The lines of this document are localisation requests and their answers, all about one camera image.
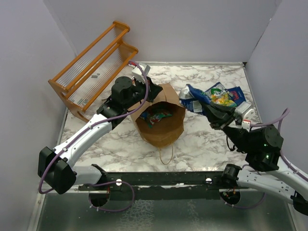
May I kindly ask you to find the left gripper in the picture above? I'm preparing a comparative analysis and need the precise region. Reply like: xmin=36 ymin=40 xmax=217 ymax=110
xmin=124 ymin=76 xmax=163 ymax=110

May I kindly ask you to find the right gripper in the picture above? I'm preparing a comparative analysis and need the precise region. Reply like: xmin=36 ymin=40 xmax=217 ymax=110
xmin=199 ymin=97 xmax=252 ymax=153

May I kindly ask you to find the green yellow snack bag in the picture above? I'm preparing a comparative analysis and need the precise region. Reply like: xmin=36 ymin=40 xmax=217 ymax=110
xmin=208 ymin=90 xmax=237 ymax=107

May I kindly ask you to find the dark blue chilli snack bag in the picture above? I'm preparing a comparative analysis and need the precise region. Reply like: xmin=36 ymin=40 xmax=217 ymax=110
xmin=227 ymin=86 xmax=246 ymax=106

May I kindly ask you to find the blue silver snack bag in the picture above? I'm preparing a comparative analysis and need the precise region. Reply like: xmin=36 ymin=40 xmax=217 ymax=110
xmin=179 ymin=84 xmax=210 ymax=116

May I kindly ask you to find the brown paper bag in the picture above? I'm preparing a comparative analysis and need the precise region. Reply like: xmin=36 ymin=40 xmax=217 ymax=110
xmin=130 ymin=83 xmax=186 ymax=161

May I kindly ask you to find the blue white snack bag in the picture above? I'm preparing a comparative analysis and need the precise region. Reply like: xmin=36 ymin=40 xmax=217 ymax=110
xmin=205 ymin=82 xmax=226 ymax=98

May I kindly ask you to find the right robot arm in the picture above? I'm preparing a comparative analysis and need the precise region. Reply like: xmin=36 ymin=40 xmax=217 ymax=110
xmin=201 ymin=102 xmax=308 ymax=215

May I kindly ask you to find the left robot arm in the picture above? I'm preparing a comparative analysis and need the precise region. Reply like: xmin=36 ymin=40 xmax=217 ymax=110
xmin=38 ymin=77 xmax=163 ymax=194

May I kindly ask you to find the green red snack bag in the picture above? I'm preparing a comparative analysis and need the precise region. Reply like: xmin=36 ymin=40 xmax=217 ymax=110
xmin=139 ymin=109 xmax=173 ymax=128

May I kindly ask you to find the orange wooden rack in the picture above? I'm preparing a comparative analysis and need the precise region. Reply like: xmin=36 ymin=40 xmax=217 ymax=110
xmin=48 ymin=21 xmax=139 ymax=122

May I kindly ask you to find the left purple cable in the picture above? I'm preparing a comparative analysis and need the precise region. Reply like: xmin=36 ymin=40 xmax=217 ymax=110
xmin=38 ymin=60 xmax=151 ymax=212

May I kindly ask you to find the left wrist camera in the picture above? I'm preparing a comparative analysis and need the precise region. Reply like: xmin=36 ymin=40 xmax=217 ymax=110
xmin=131 ymin=62 xmax=152 ymax=82

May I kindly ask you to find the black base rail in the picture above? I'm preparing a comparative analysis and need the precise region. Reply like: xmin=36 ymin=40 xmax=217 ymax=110
xmin=78 ymin=171 xmax=242 ymax=201

